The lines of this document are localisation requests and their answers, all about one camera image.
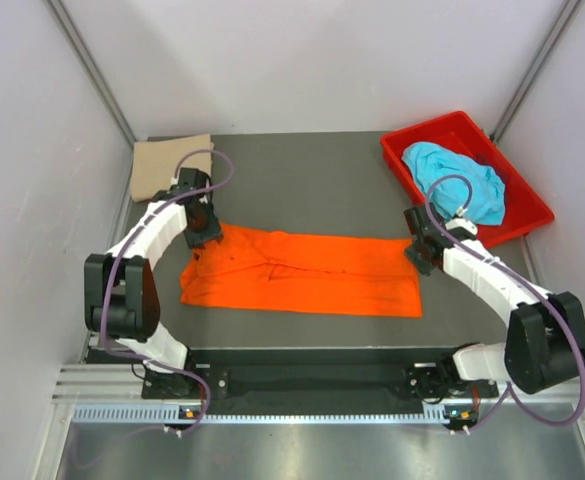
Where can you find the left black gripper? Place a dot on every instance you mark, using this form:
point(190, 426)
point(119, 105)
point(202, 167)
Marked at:
point(213, 231)

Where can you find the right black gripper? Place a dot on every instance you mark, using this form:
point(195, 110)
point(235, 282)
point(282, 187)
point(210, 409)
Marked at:
point(411, 253)

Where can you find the orange t shirt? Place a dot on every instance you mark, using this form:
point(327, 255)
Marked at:
point(262, 270)

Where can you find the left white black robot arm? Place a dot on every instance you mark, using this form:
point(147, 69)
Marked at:
point(121, 301)

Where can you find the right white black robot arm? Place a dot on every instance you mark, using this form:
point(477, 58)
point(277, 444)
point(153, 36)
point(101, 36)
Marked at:
point(545, 332)

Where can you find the folded beige t shirt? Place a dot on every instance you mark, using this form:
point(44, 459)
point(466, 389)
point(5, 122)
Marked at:
point(154, 163)

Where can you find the blue t shirt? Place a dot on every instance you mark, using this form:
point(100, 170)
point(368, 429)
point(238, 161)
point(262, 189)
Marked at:
point(475, 187)

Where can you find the red plastic bin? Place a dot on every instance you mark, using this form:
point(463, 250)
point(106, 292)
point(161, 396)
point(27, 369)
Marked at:
point(524, 210)

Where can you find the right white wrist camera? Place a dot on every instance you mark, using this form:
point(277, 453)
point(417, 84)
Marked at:
point(461, 227)

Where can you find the grey slotted cable duct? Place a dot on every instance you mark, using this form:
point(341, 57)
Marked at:
point(173, 414)

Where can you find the aluminium frame rail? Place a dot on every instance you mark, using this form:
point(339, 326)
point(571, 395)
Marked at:
point(117, 383)

